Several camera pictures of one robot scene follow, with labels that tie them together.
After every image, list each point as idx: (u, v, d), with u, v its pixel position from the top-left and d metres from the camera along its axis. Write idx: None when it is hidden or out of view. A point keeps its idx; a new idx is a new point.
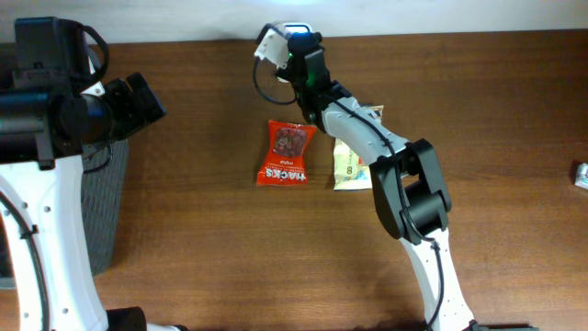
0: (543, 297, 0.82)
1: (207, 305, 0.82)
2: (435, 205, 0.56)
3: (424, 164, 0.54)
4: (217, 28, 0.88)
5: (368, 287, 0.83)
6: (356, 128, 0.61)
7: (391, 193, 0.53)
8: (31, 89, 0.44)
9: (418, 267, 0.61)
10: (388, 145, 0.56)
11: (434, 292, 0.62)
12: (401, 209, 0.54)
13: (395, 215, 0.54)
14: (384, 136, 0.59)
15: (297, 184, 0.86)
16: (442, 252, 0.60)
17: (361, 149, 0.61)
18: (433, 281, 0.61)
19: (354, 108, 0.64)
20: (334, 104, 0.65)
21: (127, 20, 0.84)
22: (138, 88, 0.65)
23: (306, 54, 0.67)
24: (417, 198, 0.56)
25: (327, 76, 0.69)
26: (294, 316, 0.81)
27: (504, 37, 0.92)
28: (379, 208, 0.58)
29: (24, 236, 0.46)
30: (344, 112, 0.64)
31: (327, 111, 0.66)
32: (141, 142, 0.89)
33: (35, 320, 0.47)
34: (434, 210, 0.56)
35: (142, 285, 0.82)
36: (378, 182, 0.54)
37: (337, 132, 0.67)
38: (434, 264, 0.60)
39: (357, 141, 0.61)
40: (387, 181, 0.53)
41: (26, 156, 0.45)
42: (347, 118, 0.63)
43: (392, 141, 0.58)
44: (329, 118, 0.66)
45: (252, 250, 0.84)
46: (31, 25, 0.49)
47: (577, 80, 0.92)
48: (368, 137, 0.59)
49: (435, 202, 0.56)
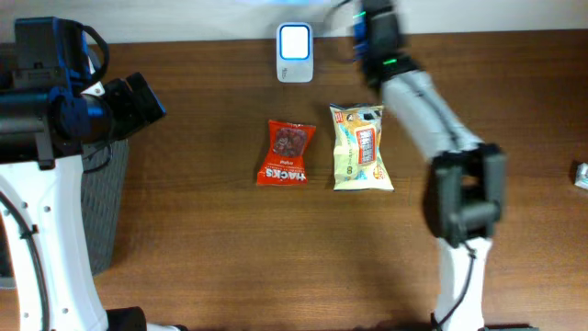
0: (540, 297, 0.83)
1: (207, 305, 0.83)
2: (486, 214, 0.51)
3: (490, 170, 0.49)
4: (217, 28, 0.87)
5: (368, 287, 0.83)
6: (421, 108, 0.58)
7: (447, 192, 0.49)
8: (31, 89, 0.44)
9: (447, 264, 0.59)
10: (456, 139, 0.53)
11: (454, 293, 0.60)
12: (452, 210, 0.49)
13: (443, 213, 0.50)
14: (453, 129, 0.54)
15: (297, 184, 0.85)
16: (477, 262, 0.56)
17: (425, 134, 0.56)
18: (457, 283, 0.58)
19: (422, 87, 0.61)
20: (401, 78, 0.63)
21: (127, 20, 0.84)
22: (139, 88, 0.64)
23: (376, 14, 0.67)
24: (469, 201, 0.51)
25: (395, 45, 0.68)
26: (294, 316, 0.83)
27: (507, 36, 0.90)
28: (430, 199, 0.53)
29: (24, 236, 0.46)
30: (410, 89, 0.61)
31: (394, 84, 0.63)
32: (140, 142, 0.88)
33: (36, 319, 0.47)
34: (485, 217, 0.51)
35: (143, 285, 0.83)
36: (436, 177, 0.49)
37: (397, 107, 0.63)
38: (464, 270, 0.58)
39: (424, 125, 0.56)
40: (446, 179, 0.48)
41: (27, 155, 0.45)
42: (414, 96, 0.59)
43: (461, 135, 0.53)
44: (391, 89, 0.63)
45: (252, 250, 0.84)
46: (32, 25, 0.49)
47: (581, 79, 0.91)
48: (435, 124, 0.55)
49: (486, 210, 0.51)
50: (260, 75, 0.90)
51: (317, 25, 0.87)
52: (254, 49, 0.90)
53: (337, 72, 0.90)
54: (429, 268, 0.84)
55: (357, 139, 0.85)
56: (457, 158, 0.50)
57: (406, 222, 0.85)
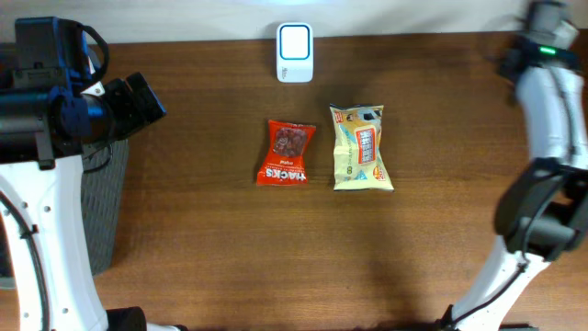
0: (540, 297, 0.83)
1: (207, 305, 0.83)
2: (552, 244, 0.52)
3: None
4: (216, 28, 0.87)
5: (368, 287, 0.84)
6: (554, 111, 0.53)
7: (536, 193, 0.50)
8: (30, 89, 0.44)
9: (493, 264, 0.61)
10: (574, 154, 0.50)
11: (488, 290, 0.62)
12: (532, 211, 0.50)
13: (520, 211, 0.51)
14: (573, 143, 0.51)
15: (297, 184, 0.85)
16: (523, 276, 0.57)
17: (541, 135, 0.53)
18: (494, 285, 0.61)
19: (567, 87, 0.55)
20: (552, 74, 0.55)
21: (126, 20, 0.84)
22: (138, 88, 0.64)
23: None
24: (551, 216, 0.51)
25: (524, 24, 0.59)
26: (294, 316, 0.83)
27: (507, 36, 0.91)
28: (511, 190, 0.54)
29: (24, 236, 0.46)
30: (553, 86, 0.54)
31: (541, 72, 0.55)
32: (140, 142, 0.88)
33: (35, 319, 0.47)
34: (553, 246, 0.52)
35: (142, 284, 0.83)
36: (536, 176, 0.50)
37: (527, 96, 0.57)
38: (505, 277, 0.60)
39: (547, 124, 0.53)
40: (546, 181, 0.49)
41: (27, 156, 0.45)
42: (554, 91, 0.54)
43: (580, 153, 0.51)
44: (535, 75, 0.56)
45: (252, 250, 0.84)
46: (32, 25, 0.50)
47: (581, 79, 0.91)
48: (556, 129, 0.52)
49: (565, 233, 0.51)
50: (260, 74, 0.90)
51: (317, 25, 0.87)
52: (254, 49, 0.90)
53: (337, 72, 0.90)
54: (429, 268, 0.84)
55: (357, 139, 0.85)
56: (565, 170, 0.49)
57: (407, 222, 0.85)
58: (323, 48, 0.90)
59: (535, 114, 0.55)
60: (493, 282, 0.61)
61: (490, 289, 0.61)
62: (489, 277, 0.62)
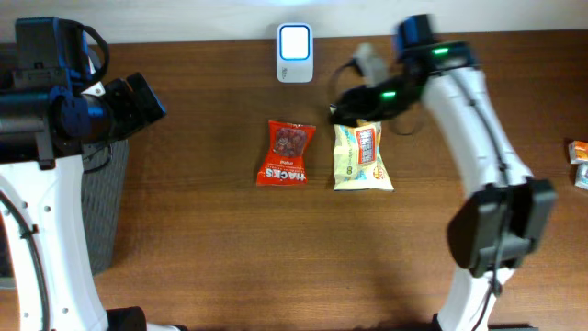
0: (541, 297, 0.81)
1: (207, 305, 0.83)
2: (519, 248, 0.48)
3: (540, 212, 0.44)
4: (216, 28, 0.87)
5: (368, 286, 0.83)
6: (470, 126, 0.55)
7: (484, 233, 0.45)
8: (31, 90, 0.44)
9: (465, 284, 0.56)
10: (505, 169, 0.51)
11: (465, 307, 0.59)
12: (481, 246, 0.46)
13: (474, 251, 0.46)
14: (503, 154, 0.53)
15: (297, 184, 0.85)
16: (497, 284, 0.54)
17: (469, 155, 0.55)
18: (473, 301, 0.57)
19: (474, 94, 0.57)
20: (454, 75, 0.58)
21: (127, 21, 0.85)
22: (138, 88, 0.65)
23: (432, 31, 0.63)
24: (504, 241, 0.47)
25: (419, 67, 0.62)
26: (294, 315, 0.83)
27: (506, 36, 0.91)
28: (457, 224, 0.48)
29: (24, 236, 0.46)
30: (460, 94, 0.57)
31: (440, 79, 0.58)
32: (140, 142, 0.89)
33: (35, 318, 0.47)
34: (514, 253, 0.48)
35: (143, 285, 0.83)
36: (480, 219, 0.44)
37: (436, 106, 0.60)
38: (480, 291, 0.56)
39: (472, 146, 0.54)
40: (488, 219, 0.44)
41: (28, 156, 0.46)
42: (466, 105, 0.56)
43: (512, 166, 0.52)
44: (439, 89, 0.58)
45: (252, 250, 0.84)
46: (33, 25, 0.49)
47: (580, 80, 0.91)
48: (481, 151, 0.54)
49: (520, 244, 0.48)
50: (261, 74, 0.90)
51: (317, 25, 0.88)
52: (254, 49, 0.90)
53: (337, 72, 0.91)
54: (429, 268, 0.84)
55: (357, 139, 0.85)
56: (501, 196, 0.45)
57: (406, 222, 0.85)
58: (322, 48, 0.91)
59: (456, 131, 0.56)
60: (469, 300, 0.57)
61: (468, 306, 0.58)
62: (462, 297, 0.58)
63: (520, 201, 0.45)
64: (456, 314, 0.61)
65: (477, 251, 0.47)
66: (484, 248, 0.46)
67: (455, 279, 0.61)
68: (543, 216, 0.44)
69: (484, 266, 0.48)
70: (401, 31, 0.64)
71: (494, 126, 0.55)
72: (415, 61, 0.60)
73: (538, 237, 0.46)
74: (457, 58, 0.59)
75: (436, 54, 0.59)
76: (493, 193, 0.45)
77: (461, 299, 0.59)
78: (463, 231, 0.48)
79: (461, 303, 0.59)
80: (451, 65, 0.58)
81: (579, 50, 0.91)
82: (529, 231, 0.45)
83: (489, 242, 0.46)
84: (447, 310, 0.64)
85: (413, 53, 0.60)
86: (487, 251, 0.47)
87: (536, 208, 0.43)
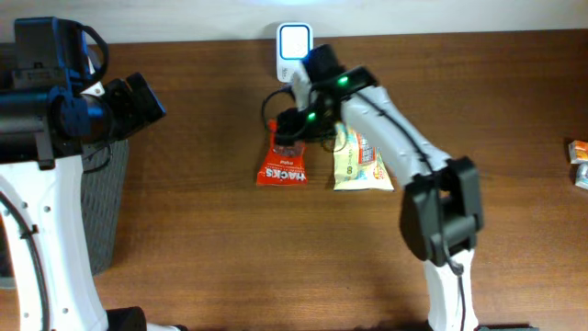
0: (542, 297, 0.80)
1: (207, 305, 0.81)
2: (467, 227, 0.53)
3: (464, 185, 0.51)
4: (217, 28, 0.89)
5: (368, 287, 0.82)
6: (388, 131, 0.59)
7: (428, 217, 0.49)
8: (30, 89, 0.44)
9: (436, 282, 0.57)
10: (426, 160, 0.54)
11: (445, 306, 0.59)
12: (432, 232, 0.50)
13: (425, 239, 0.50)
14: (419, 146, 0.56)
15: (297, 184, 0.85)
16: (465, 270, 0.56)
17: (392, 156, 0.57)
18: (451, 298, 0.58)
19: (383, 107, 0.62)
20: (360, 95, 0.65)
21: (130, 19, 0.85)
22: (139, 88, 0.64)
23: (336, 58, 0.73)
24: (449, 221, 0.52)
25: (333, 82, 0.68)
26: (293, 316, 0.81)
27: (502, 37, 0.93)
28: (407, 220, 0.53)
29: (24, 236, 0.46)
30: (371, 109, 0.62)
31: (350, 103, 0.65)
32: (141, 142, 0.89)
33: (36, 319, 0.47)
34: (466, 233, 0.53)
35: (142, 285, 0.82)
36: (416, 205, 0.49)
37: (356, 126, 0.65)
38: (453, 279, 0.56)
39: (391, 148, 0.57)
40: (425, 203, 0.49)
41: (27, 156, 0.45)
42: (377, 116, 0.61)
43: (431, 155, 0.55)
44: (351, 108, 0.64)
45: (252, 250, 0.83)
46: (32, 26, 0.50)
47: (576, 80, 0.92)
48: (401, 147, 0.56)
49: (464, 222, 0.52)
50: (261, 74, 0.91)
51: (317, 26, 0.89)
52: (254, 49, 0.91)
53: None
54: None
55: (357, 139, 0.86)
56: (429, 181, 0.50)
57: None
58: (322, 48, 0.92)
59: (376, 142, 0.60)
60: (446, 298, 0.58)
61: (448, 304, 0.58)
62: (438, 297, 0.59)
63: (448, 183, 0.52)
64: (441, 315, 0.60)
65: (429, 239, 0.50)
66: (435, 235, 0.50)
67: (426, 283, 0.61)
68: (472, 189, 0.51)
69: (443, 253, 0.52)
70: (306, 67, 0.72)
71: (407, 126, 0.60)
72: (325, 93, 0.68)
73: (478, 211, 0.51)
74: (360, 81, 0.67)
75: (338, 83, 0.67)
76: (424, 181, 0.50)
77: (441, 297, 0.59)
78: (412, 224, 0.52)
79: (443, 302, 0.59)
80: (355, 89, 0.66)
81: (573, 51, 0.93)
82: (467, 205, 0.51)
83: (435, 227, 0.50)
84: (434, 313, 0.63)
85: (324, 85, 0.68)
86: (436, 237, 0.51)
87: (463, 182, 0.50)
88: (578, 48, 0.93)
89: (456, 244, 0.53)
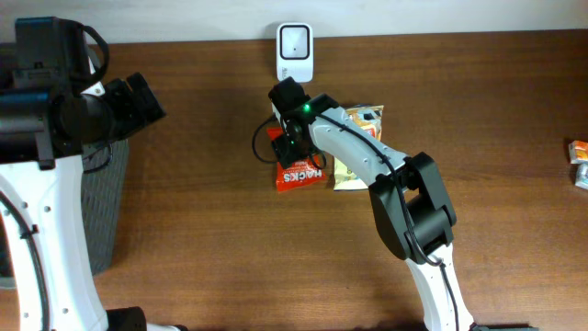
0: (542, 297, 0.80)
1: (206, 305, 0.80)
2: (439, 221, 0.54)
3: (425, 177, 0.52)
4: (218, 28, 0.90)
5: (369, 287, 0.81)
6: (349, 142, 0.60)
7: (396, 213, 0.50)
8: (30, 89, 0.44)
9: (424, 284, 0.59)
10: (386, 161, 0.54)
11: (436, 304, 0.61)
12: (403, 229, 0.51)
13: (399, 237, 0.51)
14: (380, 151, 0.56)
15: (316, 182, 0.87)
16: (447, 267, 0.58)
17: (357, 165, 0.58)
18: (440, 294, 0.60)
19: (344, 122, 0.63)
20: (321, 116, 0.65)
21: (130, 19, 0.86)
22: (138, 88, 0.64)
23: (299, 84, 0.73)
24: (419, 216, 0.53)
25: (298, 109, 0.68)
26: (294, 315, 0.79)
27: (499, 38, 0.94)
28: (378, 220, 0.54)
29: (24, 236, 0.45)
30: (332, 124, 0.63)
31: (314, 125, 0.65)
32: (141, 142, 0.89)
33: (35, 319, 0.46)
34: (439, 226, 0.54)
35: (142, 285, 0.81)
36: (381, 204, 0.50)
37: (324, 144, 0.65)
38: (440, 280, 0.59)
39: (356, 159, 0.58)
40: (390, 200, 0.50)
41: (27, 156, 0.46)
42: (338, 131, 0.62)
43: (390, 156, 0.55)
44: (317, 131, 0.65)
45: (252, 250, 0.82)
46: (33, 25, 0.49)
47: (574, 80, 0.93)
48: (365, 154, 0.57)
49: (435, 216, 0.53)
50: (260, 75, 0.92)
51: (316, 25, 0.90)
52: (254, 49, 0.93)
53: (336, 71, 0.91)
54: None
55: None
56: (391, 179, 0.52)
57: None
58: (322, 48, 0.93)
59: (343, 157, 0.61)
60: (435, 296, 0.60)
61: (439, 302, 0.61)
62: (428, 297, 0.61)
63: (413, 178, 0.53)
64: (435, 315, 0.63)
65: (403, 237, 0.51)
66: (408, 233, 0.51)
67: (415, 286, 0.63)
68: (435, 181, 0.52)
69: (419, 251, 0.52)
70: (272, 96, 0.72)
71: (367, 135, 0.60)
72: (292, 120, 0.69)
73: (446, 201, 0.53)
74: (322, 108, 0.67)
75: (302, 112, 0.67)
76: (386, 180, 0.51)
77: (432, 301, 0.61)
78: (383, 223, 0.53)
79: (435, 303, 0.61)
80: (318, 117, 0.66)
81: (571, 51, 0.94)
82: (433, 198, 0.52)
83: (404, 223, 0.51)
84: (428, 314, 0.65)
85: (290, 115, 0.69)
86: (409, 234, 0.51)
87: (424, 176, 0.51)
88: (574, 48, 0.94)
89: (432, 239, 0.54)
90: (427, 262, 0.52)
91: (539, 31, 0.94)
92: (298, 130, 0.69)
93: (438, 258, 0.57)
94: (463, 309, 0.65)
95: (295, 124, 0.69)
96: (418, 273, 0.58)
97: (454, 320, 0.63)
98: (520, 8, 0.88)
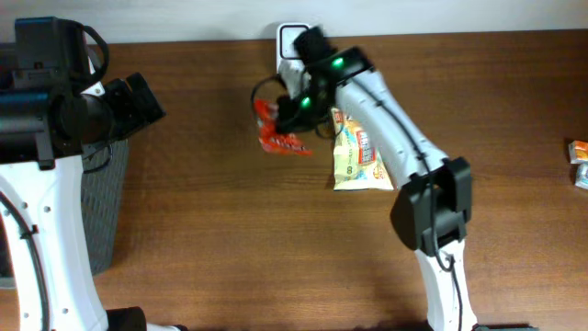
0: (542, 297, 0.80)
1: (207, 305, 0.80)
2: (457, 222, 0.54)
3: (459, 184, 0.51)
4: (217, 28, 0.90)
5: (369, 287, 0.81)
6: (386, 123, 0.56)
7: (421, 215, 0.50)
8: (30, 90, 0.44)
9: (430, 277, 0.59)
10: (424, 160, 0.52)
11: (442, 299, 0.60)
12: (424, 230, 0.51)
13: (417, 236, 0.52)
14: (417, 144, 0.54)
15: (316, 182, 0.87)
16: (457, 262, 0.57)
17: (390, 153, 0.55)
18: (446, 289, 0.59)
19: (380, 96, 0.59)
20: (356, 81, 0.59)
21: (130, 19, 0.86)
22: (139, 88, 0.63)
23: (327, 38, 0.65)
24: (441, 217, 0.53)
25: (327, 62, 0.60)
26: (294, 315, 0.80)
27: (499, 38, 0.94)
28: (397, 215, 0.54)
29: (24, 236, 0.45)
30: (367, 97, 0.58)
31: (346, 88, 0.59)
32: (140, 142, 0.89)
33: (35, 320, 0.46)
34: (456, 228, 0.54)
35: (142, 285, 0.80)
36: (410, 205, 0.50)
37: (351, 111, 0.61)
38: (446, 275, 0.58)
39: (390, 145, 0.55)
40: (419, 203, 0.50)
41: (27, 156, 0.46)
42: (374, 107, 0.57)
43: (429, 154, 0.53)
44: (348, 97, 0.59)
45: (252, 250, 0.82)
46: (32, 25, 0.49)
47: (574, 80, 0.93)
48: (400, 145, 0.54)
49: (456, 218, 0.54)
50: (260, 75, 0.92)
51: (316, 25, 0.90)
52: (254, 49, 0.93)
53: None
54: None
55: (357, 139, 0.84)
56: (424, 180, 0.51)
57: None
58: None
59: (375, 136, 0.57)
60: (442, 289, 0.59)
61: (445, 297, 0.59)
62: (435, 290, 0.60)
63: (444, 181, 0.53)
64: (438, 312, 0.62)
65: (421, 235, 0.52)
66: (425, 233, 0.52)
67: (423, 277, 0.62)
68: (466, 188, 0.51)
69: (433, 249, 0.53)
70: (297, 45, 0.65)
71: (405, 119, 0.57)
72: (317, 77, 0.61)
73: (469, 208, 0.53)
74: (356, 65, 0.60)
75: (330, 67, 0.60)
76: (418, 180, 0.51)
77: (437, 293, 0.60)
78: (402, 221, 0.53)
79: (439, 297, 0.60)
80: (347, 75, 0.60)
81: (571, 50, 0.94)
82: (458, 203, 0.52)
83: (425, 224, 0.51)
84: (432, 311, 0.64)
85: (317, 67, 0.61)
86: (427, 234, 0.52)
87: (457, 183, 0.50)
88: (574, 48, 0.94)
89: (444, 235, 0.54)
90: (437, 260, 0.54)
91: (540, 31, 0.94)
92: (322, 85, 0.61)
93: (450, 255, 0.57)
94: (468, 308, 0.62)
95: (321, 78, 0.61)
96: (424, 264, 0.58)
97: (457, 318, 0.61)
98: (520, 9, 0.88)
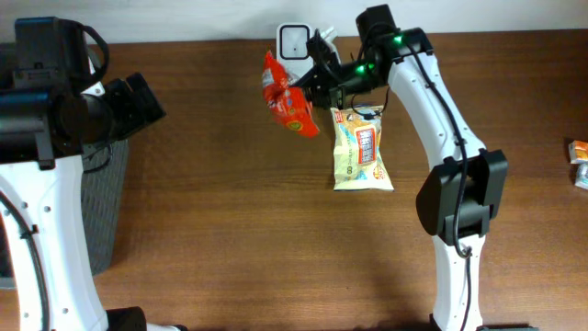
0: (543, 297, 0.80)
1: (206, 305, 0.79)
2: (482, 213, 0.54)
3: (492, 176, 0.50)
4: (218, 28, 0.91)
5: (369, 287, 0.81)
6: (431, 105, 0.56)
7: (447, 198, 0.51)
8: (30, 90, 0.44)
9: (444, 268, 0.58)
10: (461, 145, 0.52)
11: (450, 291, 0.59)
12: (446, 212, 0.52)
13: (438, 218, 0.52)
14: (459, 131, 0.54)
15: (316, 182, 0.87)
16: (473, 258, 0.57)
17: (429, 134, 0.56)
18: (457, 281, 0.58)
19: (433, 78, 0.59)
20: (413, 60, 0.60)
21: (130, 19, 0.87)
22: (138, 88, 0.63)
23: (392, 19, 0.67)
24: (465, 204, 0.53)
25: (389, 38, 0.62)
26: (293, 315, 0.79)
27: (498, 37, 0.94)
28: (424, 195, 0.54)
29: (24, 236, 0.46)
30: (419, 77, 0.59)
31: (400, 66, 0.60)
32: (141, 142, 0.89)
33: (35, 319, 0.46)
34: (480, 219, 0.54)
35: (141, 285, 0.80)
36: (438, 186, 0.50)
37: (400, 90, 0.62)
38: (461, 268, 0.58)
39: (431, 127, 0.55)
40: (448, 186, 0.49)
41: (27, 156, 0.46)
42: (424, 86, 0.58)
43: (467, 142, 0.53)
44: (399, 74, 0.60)
45: (252, 250, 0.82)
46: (32, 25, 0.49)
47: (574, 79, 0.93)
48: (441, 128, 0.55)
49: (480, 209, 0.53)
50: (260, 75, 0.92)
51: (316, 26, 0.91)
52: (254, 49, 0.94)
53: None
54: (430, 268, 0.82)
55: (357, 139, 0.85)
56: (458, 165, 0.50)
57: (407, 222, 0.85)
58: None
59: (418, 116, 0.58)
60: (453, 281, 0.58)
61: (453, 291, 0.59)
62: (446, 282, 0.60)
63: (477, 170, 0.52)
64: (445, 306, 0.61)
65: (442, 218, 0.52)
66: (448, 216, 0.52)
67: (435, 268, 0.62)
68: (498, 180, 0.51)
69: (452, 235, 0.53)
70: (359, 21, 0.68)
71: (452, 104, 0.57)
72: (377, 49, 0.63)
73: (495, 200, 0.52)
74: (415, 45, 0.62)
75: (393, 41, 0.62)
76: (453, 164, 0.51)
77: (447, 286, 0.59)
78: (428, 201, 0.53)
79: (449, 289, 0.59)
80: (408, 52, 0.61)
81: (570, 51, 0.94)
82: (487, 195, 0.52)
83: (449, 209, 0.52)
84: (438, 305, 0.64)
85: (378, 42, 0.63)
86: (448, 219, 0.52)
87: (491, 174, 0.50)
88: (572, 48, 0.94)
89: (466, 225, 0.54)
90: (454, 248, 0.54)
91: (538, 31, 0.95)
92: (378, 59, 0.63)
93: (467, 247, 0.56)
94: (475, 307, 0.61)
95: (378, 52, 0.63)
96: (442, 253, 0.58)
97: (462, 313, 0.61)
98: (518, 8, 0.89)
